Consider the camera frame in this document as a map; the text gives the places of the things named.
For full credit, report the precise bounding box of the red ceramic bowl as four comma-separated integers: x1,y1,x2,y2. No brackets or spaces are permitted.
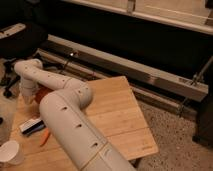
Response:
35,87,51,103

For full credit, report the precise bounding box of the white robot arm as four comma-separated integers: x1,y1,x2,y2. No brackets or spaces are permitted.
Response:
14,59,136,171

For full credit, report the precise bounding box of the orange carrot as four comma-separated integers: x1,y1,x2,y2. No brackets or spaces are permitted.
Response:
40,128,51,146

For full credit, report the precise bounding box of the white paper cup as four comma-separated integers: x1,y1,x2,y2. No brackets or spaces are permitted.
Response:
0,140,24,165

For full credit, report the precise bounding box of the black office chair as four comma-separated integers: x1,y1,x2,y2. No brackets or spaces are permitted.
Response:
0,22,48,98

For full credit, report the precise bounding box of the black cable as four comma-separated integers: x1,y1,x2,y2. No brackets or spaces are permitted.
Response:
49,53,76,76

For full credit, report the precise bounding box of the metal floor rail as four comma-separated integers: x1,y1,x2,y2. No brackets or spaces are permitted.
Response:
39,36,209,115

